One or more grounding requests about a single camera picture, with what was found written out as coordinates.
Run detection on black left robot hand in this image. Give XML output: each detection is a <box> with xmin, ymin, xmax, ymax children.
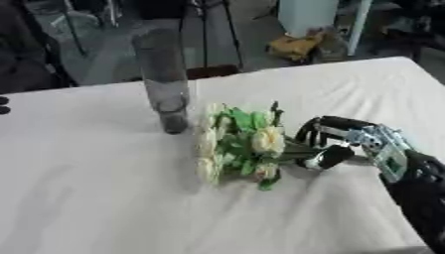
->
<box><xmin>0</xmin><ymin>95</ymin><xmax>13</xmax><ymax>116</ymax></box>

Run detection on white table leg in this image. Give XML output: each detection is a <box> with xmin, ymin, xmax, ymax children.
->
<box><xmin>346</xmin><ymin>0</ymin><xmax>375</xmax><ymax>57</ymax></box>

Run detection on dark brown chair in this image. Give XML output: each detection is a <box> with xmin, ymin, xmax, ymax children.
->
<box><xmin>186</xmin><ymin>63</ymin><xmax>242</xmax><ymax>80</ymax></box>

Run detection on yellow bag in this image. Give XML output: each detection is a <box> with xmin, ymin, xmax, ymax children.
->
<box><xmin>264</xmin><ymin>31</ymin><xmax>327</xmax><ymax>63</ymax></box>

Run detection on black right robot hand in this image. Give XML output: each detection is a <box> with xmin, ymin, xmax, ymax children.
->
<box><xmin>292</xmin><ymin>115</ymin><xmax>382</xmax><ymax>172</ymax></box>

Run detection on black tripod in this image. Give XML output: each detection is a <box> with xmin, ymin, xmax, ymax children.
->
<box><xmin>179</xmin><ymin>0</ymin><xmax>247</xmax><ymax>70</ymax></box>

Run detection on tall grey glass vase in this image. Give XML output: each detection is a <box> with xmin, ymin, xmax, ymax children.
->
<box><xmin>130</xmin><ymin>27</ymin><xmax>192</xmax><ymax>135</ymax></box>

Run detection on white flower bouquet green leaves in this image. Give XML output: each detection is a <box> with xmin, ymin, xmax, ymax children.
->
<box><xmin>193</xmin><ymin>100</ymin><xmax>320</xmax><ymax>192</ymax></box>

